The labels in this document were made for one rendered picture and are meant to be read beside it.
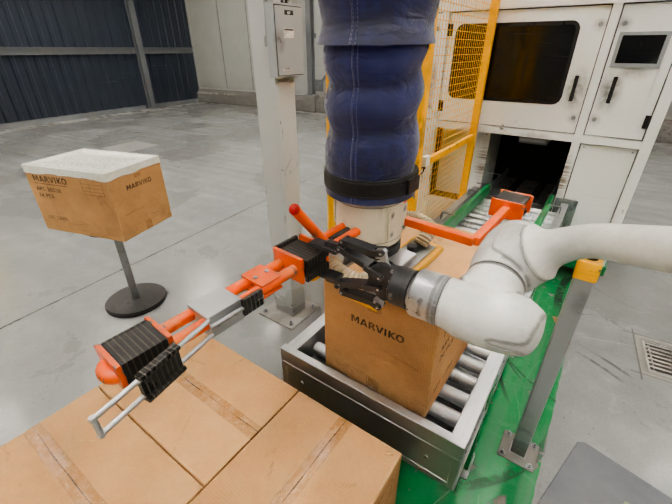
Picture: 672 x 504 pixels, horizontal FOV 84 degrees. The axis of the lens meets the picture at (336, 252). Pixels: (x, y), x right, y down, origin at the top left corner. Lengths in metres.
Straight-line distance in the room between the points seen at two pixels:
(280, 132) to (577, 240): 1.61
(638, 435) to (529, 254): 1.79
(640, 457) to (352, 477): 1.47
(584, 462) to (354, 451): 0.58
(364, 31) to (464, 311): 0.51
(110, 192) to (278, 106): 1.01
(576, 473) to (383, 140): 0.86
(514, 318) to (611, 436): 1.74
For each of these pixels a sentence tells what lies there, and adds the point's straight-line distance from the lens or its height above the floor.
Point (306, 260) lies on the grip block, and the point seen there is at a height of 1.23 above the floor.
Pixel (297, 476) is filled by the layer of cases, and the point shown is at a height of 0.54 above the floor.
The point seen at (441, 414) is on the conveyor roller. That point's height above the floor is 0.54.
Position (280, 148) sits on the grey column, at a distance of 2.04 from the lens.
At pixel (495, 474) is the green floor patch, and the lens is 1.96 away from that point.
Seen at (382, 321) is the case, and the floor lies 0.86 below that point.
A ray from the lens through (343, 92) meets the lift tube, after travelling 0.80.
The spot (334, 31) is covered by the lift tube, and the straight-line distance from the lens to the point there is 0.79.
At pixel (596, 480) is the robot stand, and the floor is 0.75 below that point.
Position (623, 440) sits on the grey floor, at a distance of 2.34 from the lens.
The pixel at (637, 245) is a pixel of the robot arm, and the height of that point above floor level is 1.37.
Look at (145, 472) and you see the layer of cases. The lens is 1.33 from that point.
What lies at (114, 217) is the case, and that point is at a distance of 2.40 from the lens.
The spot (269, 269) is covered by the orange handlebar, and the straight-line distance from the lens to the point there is 0.73.
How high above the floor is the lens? 1.59
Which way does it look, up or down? 29 degrees down
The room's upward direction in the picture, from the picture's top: straight up
